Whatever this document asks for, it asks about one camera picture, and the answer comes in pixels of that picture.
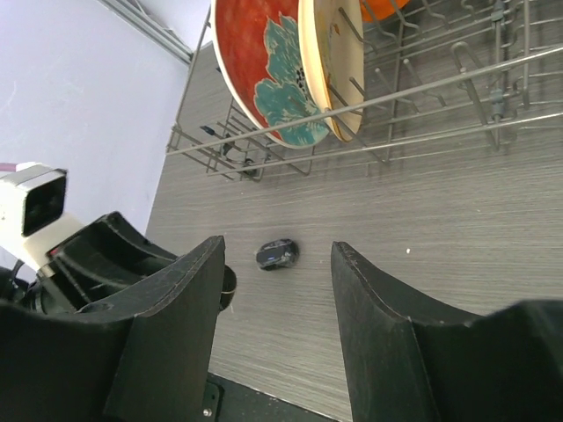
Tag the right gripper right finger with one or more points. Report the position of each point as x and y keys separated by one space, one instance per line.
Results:
x=410 y=357

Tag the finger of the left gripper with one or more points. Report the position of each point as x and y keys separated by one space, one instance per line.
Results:
x=111 y=249
x=76 y=280

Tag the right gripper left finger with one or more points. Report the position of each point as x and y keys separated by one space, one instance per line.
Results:
x=139 y=355

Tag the black oblong charging case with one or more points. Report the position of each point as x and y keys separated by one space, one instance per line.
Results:
x=278 y=254

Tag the black square earbud case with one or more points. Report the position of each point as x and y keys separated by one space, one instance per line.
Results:
x=229 y=287

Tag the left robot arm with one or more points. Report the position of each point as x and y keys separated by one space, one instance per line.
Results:
x=32 y=296

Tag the white green plate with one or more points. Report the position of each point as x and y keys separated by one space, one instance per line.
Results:
x=257 y=48

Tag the beige bowl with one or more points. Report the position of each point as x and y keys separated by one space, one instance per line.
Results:
x=332 y=51

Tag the orange mug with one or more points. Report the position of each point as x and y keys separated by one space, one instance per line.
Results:
x=376 y=9

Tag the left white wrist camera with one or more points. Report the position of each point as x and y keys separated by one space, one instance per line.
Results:
x=33 y=220

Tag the grey wire dish rack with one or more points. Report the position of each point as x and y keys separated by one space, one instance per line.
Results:
x=440 y=77

